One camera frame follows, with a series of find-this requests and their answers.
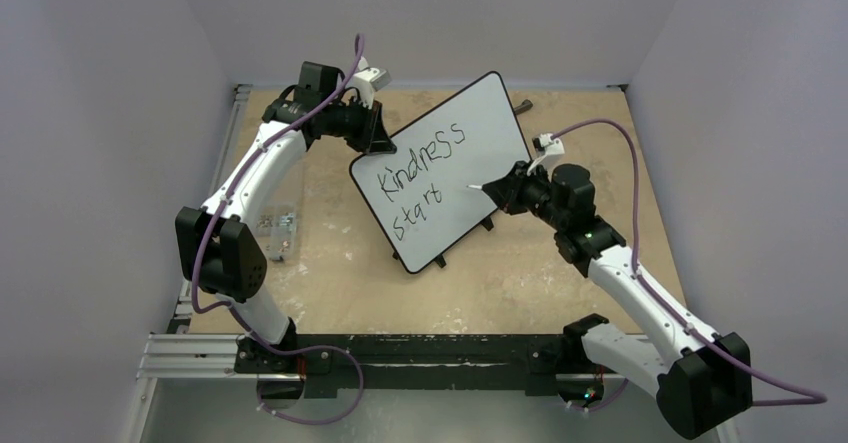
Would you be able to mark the white whiteboard black frame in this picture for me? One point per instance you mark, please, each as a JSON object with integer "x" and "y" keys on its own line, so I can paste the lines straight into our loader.
{"x": 419, "y": 195}

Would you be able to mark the clear box of screws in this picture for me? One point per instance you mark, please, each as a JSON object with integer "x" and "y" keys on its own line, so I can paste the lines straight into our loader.
{"x": 276, "y": 232}

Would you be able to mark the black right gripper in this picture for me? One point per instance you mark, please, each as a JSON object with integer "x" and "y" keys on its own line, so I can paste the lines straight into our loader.
{"x": 515, "y": 188}

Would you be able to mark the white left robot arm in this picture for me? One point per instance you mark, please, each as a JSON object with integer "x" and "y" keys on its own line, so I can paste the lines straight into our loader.
{"x": 221, "y": 259}

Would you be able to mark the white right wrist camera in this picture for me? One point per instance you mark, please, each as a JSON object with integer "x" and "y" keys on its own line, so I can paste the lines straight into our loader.
{"x": 549, "y": 150}

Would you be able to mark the aluminium extrusion rail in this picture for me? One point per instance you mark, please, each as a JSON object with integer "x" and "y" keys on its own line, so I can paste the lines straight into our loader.
{"x": 190, "y": 356}

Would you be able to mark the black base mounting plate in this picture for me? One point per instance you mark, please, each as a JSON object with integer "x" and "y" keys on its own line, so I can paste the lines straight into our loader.
{"x": 534, "y": 364}

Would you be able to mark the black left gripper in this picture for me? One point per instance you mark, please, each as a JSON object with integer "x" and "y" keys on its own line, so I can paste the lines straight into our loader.
{"x": 373, "y": 138}

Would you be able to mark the grey metal T-shaped pipe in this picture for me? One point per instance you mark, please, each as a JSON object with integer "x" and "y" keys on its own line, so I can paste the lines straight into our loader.
{"x": 523, "y": 107}

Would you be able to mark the black wire easel stand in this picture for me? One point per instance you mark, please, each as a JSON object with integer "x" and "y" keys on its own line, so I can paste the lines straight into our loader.
{"x": 486, "y": 223}

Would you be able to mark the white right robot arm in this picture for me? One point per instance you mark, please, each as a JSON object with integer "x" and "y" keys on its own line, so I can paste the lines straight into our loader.
{"x": 685, "y": 364}

